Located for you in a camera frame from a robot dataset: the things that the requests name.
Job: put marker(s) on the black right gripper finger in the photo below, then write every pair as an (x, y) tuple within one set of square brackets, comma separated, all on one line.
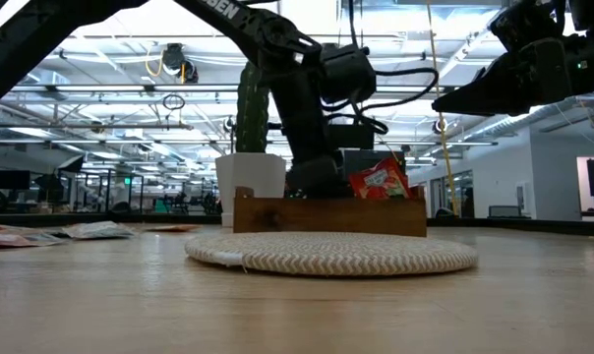
[(469, 103), (501, 81)]

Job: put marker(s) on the red strawberry tea packet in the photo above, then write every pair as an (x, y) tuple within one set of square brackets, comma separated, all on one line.
[(378, 179)]

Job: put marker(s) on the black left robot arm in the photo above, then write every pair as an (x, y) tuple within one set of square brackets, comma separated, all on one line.
[(257, 29)]

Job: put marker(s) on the wooden compartment box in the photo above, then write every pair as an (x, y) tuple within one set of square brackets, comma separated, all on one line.
[(326, 216)]

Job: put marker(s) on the white hexagonal plant pot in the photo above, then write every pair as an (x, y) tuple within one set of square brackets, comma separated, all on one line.
[(250, 172)]

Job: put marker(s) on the round woven placemat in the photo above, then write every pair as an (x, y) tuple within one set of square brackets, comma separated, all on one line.
[(331, 253)]

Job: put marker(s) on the black desk monitor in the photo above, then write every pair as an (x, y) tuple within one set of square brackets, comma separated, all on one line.
[(13, 180)]

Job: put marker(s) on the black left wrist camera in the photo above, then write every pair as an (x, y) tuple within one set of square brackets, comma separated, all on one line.
[(351, 136)]

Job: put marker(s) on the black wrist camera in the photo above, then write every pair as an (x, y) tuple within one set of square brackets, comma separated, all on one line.
[(351, 136), (528, 24)]

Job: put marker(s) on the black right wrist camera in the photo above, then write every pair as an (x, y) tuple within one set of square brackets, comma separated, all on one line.
[(528, 24)]

